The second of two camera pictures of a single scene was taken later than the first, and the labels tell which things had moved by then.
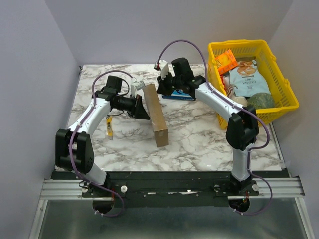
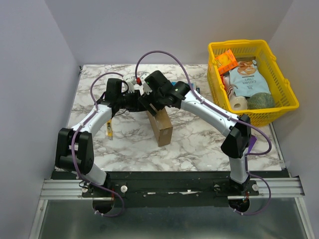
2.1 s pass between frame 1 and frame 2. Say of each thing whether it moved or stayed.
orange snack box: stayed
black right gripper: moved
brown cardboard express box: moved
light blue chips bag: stayed
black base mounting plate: stayed
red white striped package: stayed
